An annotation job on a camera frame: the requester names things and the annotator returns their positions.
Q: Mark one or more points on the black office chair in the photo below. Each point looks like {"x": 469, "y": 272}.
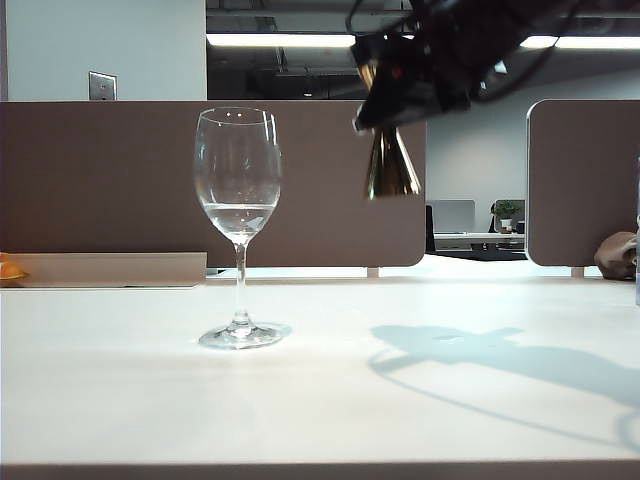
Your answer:
{"x": 429, "y": 230}

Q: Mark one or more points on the gold metal jigger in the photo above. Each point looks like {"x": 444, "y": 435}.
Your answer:
{"x": 392, "y": 175}

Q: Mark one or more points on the grey background screen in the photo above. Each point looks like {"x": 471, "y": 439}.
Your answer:
{"x": 452, "y": 216}

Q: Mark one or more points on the white partition foot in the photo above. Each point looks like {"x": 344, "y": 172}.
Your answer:
{"x": 577, "y": 272}

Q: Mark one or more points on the narrow brown desk partition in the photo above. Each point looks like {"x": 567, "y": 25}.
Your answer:
{"x": 585, "y": 175}

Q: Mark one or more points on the clear wine glass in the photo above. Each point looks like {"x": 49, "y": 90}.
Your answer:
{"x": 240, "y": 220}

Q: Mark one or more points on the wide brown desk partition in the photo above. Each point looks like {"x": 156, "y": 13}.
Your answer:
{"x": 100, "y": 175}

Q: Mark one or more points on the white background desk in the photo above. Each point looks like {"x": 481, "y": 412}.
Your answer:
{"x": 480, "y": 240}

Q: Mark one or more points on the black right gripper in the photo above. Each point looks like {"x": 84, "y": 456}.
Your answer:
{"x": 460, "y": 50}

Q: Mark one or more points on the yellow bowl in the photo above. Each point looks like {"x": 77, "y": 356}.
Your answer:
{"x": 15, "y": 280}

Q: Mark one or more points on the orange fruit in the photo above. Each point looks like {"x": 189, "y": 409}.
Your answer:
{"x": 10, "y": 267}

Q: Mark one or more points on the long ceiling light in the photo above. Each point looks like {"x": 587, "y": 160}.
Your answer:
{"x": 590, "y": 42}
{"x": 280, "y": 40}

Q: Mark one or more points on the green potted plant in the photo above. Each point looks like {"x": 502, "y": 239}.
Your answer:
{"x": 506, "y": 212}

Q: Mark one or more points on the metal wall plate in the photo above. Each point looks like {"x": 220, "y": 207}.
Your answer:
{"x": 103, "y": 86}

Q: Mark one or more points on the brown rounded object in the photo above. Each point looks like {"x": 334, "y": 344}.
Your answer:
{"x": 617, "y": 255}

